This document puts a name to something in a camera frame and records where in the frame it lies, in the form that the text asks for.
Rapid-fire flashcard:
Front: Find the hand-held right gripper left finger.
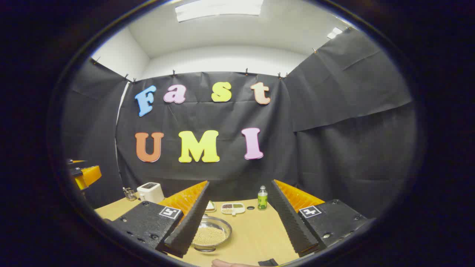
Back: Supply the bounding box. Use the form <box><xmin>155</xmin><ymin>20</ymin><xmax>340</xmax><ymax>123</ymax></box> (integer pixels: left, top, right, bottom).
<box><xmin>111</xmin><ymin>181</ymin><xmax>210</xmax><ymax>259</ymax></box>

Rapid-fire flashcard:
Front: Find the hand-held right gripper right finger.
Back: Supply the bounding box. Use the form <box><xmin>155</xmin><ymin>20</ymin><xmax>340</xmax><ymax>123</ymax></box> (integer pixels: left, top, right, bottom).
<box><xmin>268</xmin><ymin>179</ymin><xmax>368</xmax><ymax>257</ymax></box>

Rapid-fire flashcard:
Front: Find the stainless steel pot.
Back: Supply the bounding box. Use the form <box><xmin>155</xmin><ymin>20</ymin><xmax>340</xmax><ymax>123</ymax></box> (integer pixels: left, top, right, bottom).
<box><xmin>191</xmin><ymin>215</ymin><xmax>233</xmax><ymax>253</ymax></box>

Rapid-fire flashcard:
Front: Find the pile of soybeans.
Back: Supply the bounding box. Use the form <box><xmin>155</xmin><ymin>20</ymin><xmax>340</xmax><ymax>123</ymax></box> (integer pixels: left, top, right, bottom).
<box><xmin>193</xmin><ymin>226</ymin><xmax>226</xmax><ymax>246</ymax></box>

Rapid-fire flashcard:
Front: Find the green label drink bottle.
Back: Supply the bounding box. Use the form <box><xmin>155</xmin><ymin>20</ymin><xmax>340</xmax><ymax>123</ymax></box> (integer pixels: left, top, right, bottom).
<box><xmin>258</xmin><ymin>185</ymin><xmax>268</xmax><ymax>211</ymax></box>

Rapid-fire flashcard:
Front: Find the white divided grain dish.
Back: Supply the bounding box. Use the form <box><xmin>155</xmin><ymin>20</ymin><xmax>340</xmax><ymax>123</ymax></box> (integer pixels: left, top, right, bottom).
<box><xmin>221</xmin><ymin>202</ymin><xmax>246</xmax><ymax>215</ymax></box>

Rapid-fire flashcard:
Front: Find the white toaster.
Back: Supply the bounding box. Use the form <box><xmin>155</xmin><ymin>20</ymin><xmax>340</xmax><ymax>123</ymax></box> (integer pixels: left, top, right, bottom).
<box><xmin>137</xmin><ymin>182</ymin><xmax>165</xmax><ymax>204</ymax></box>

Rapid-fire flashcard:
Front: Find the long ceiling light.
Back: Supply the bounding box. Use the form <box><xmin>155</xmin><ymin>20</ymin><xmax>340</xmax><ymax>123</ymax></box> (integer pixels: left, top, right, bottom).
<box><xmin>175</xmin><ymin>0</ymin><xmax>264</xmax><ymax>23</ymax></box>

